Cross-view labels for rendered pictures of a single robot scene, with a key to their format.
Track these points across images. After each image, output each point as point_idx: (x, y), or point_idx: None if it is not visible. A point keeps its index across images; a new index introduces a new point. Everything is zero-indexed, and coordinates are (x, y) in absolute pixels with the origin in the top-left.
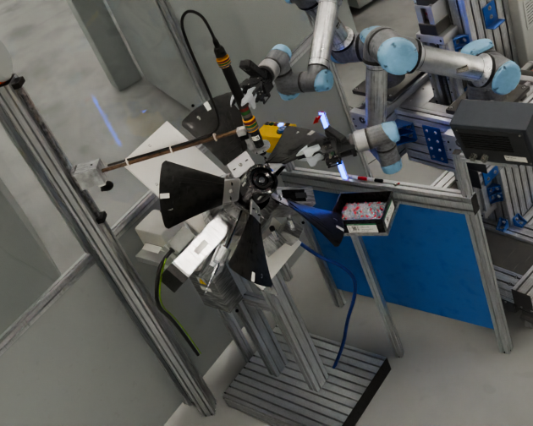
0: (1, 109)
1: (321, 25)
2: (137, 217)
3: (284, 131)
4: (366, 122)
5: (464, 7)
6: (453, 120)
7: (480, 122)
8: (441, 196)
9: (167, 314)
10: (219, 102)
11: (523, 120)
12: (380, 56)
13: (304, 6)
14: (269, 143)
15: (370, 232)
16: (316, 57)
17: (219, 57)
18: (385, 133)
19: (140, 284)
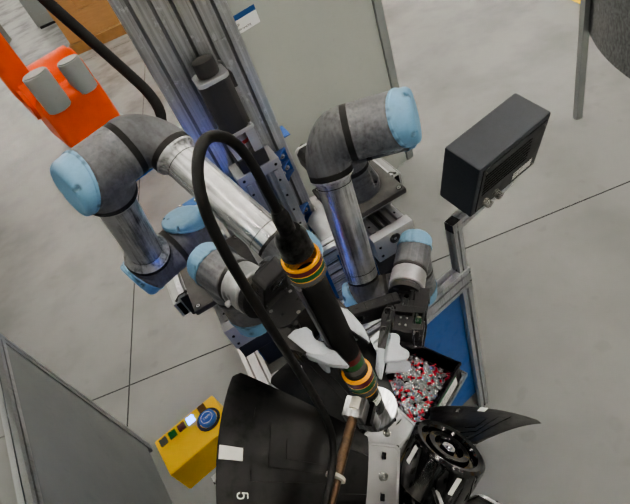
0: None
1: (220, 181)
2: None
3: (281, 387)
4: (360, 271)
5: (273, 112)
6: (477, 164)
7: (503, 142)
8: (441, 294)
9: None
10: (241, 420)
11: (533, 109)
12: (399, 124)
13: (125, 200)
14: (380, 387)
15: (451, 392)
16: (268, 223)
17: (310, 251)
18: (426, 245)
19: None
